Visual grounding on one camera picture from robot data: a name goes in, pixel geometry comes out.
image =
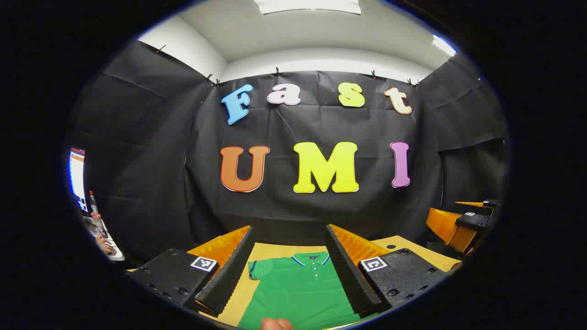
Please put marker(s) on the black backdrop cloth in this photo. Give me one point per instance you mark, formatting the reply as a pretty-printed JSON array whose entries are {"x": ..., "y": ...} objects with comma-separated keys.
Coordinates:
[{"x": 284, "y": 128}]

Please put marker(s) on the computer monitor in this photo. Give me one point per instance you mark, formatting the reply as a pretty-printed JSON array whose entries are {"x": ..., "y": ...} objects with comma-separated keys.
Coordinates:
[{"x": 77, "y": 178}]

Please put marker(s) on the green T-shirt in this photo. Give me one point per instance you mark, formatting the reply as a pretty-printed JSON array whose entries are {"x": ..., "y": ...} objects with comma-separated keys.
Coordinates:
[{"x": 298, "y": 293}]

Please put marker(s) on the clear bottle with red cap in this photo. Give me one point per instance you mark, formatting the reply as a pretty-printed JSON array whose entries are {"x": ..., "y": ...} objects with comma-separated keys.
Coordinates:
[{"x": 93, "y": 204}]

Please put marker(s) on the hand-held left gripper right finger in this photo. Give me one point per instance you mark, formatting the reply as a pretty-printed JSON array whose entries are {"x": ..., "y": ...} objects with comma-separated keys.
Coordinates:
[{"x": 351, "y": 275}]

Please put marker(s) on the ceiling light panel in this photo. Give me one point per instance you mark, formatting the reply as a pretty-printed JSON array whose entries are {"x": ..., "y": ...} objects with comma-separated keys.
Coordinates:
[
  {"x": 444, "y": 45},
  {"x": 307, "y": 5}
]

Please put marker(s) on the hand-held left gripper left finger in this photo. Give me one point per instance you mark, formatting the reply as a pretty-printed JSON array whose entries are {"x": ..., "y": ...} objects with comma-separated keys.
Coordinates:
[{"x": 229, "y": 275}]

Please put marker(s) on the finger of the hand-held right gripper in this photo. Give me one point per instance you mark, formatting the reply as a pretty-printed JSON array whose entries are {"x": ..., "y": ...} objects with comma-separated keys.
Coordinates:
[
  {"x": 474, "y": 222},
  {"x": 490, "y": 204}
]

